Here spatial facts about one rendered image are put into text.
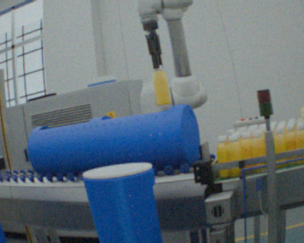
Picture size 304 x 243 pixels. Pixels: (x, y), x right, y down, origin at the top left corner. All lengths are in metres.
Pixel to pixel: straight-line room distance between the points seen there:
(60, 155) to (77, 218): 0.36
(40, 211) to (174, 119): 0.97
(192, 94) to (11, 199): 1.32
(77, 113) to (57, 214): 1.70
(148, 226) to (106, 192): 0.22
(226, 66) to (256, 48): 0.44
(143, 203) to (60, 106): 2.42
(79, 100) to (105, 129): 1.81
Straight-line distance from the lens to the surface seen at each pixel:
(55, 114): 4.14
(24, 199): 2.61
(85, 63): 5.06
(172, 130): 2.10
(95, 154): 2.25
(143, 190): 1.80
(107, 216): 1.81
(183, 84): 2.86
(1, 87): 3.18
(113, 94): 3.93
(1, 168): 2.84
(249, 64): 5.03
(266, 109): 1.74
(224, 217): 1.88
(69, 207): 2.43
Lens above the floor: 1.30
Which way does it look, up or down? 3 degrees down
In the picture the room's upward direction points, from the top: 9 degrees counter-clockwise
